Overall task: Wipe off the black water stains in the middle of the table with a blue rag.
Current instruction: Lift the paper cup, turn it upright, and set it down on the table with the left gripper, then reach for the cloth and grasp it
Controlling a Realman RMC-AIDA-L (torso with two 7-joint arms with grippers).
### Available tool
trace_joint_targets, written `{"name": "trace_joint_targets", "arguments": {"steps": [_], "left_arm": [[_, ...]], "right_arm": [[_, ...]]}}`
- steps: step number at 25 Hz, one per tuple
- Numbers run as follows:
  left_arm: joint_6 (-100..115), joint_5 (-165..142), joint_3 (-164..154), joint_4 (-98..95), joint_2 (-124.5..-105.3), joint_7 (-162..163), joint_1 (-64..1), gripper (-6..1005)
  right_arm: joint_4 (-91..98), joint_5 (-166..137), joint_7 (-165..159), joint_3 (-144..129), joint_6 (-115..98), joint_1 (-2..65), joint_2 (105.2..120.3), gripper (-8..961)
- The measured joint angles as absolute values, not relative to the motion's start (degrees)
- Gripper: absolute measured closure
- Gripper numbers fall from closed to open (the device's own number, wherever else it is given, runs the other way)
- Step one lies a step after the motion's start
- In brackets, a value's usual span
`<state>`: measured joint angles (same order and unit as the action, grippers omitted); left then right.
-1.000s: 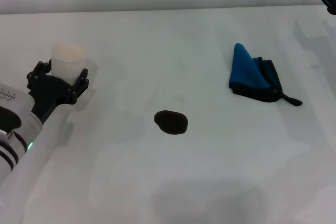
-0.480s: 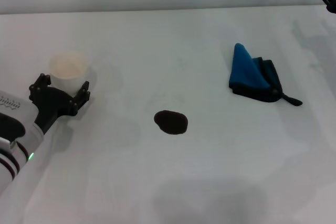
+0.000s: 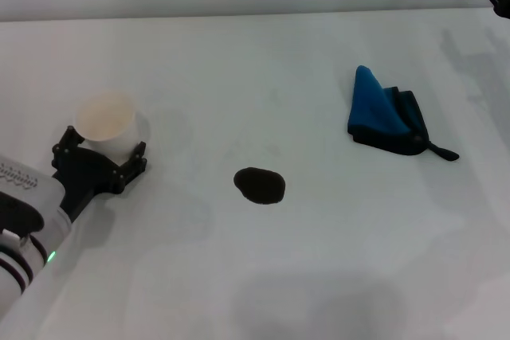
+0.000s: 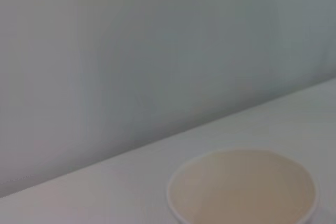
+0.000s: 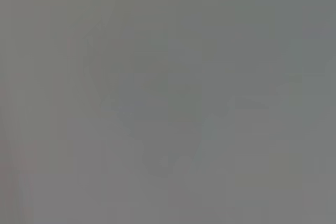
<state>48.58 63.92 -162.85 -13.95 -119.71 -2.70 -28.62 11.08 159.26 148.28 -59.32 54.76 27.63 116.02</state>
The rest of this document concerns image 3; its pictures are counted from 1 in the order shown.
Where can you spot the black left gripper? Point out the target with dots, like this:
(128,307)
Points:
(87,174)

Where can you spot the white paper cup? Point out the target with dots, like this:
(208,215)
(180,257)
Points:
(107,125)

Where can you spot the blue rag with dark trim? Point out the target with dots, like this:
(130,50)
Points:
(372,111)

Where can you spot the black water stain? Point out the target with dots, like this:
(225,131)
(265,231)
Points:
(260,185)

